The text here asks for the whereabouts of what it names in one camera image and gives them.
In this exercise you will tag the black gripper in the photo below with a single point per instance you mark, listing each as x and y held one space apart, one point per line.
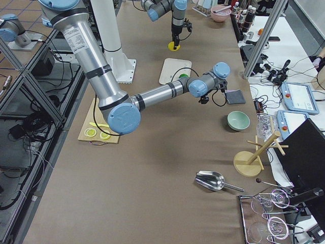
176 29
224 83

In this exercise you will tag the yellow lemon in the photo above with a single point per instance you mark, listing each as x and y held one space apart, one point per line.
173 47

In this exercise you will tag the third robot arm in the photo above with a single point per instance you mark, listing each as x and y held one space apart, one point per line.
13 32

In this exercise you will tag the cream rectangular tray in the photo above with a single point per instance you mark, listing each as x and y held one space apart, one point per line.
172 68

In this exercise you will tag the clear plastic tray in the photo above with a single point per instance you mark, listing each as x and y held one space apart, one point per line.
265 125

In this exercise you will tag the grey folded cloth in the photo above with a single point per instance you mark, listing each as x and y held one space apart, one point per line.
234 97

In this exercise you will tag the mint green bowl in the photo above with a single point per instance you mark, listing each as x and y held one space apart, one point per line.
238 120

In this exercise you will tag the pink bowl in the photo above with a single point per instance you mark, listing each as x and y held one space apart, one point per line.
220 13

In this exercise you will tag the teach pendant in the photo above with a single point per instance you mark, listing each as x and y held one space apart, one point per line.
289 121
299 97

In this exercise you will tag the wooden mug tree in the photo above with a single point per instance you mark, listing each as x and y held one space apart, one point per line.
249 164

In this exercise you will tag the metal scoop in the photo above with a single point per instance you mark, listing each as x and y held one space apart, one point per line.
214 181

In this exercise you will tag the black monitor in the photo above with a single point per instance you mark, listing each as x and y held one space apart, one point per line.
303 161

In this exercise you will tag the yellow plastic knife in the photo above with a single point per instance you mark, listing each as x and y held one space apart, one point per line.
98 125

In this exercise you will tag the lemon slice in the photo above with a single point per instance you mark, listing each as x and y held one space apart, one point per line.
90 132
105 135

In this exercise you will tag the wooden cutting board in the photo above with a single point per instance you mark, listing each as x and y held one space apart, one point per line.
95 115

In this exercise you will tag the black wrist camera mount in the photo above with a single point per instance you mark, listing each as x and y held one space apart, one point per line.
204 99
188 25

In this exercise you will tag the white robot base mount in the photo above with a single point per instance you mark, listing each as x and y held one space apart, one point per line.
122 67

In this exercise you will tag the aluminium frame post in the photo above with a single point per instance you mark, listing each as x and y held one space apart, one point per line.
268 28

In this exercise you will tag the wire glass rack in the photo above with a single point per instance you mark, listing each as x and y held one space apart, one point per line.
263 217

